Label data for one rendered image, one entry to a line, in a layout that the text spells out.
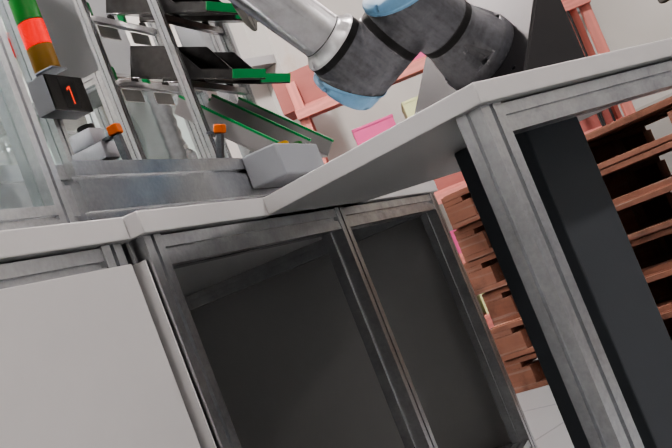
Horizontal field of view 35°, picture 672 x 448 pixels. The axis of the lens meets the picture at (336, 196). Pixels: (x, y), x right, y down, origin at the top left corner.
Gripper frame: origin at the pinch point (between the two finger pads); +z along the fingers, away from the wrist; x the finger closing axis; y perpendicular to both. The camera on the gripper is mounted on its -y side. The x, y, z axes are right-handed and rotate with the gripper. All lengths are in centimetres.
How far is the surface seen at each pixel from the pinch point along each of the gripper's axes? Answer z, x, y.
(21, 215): 35, -96, 1
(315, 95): -72, 459, -140
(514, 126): 44, -55, 49
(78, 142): 16.4, -41.1, -21.1
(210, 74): 1.0, 16.0, -18.2
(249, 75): 3.7, 21.1, -11.8
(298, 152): 29.2, -14.4, 5.0
